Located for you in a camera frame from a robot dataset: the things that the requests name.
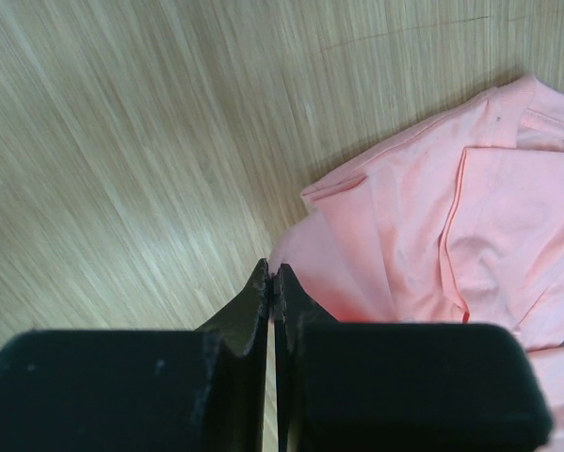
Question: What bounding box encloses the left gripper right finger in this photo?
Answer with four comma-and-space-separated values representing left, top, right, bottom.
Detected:
272, 265, 553, 451

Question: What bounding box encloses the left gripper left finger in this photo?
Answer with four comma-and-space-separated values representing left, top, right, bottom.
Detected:
0, 261, 268, 451

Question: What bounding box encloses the pink t-shirt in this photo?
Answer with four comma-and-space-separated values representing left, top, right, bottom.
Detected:
269, 76, 564, 451

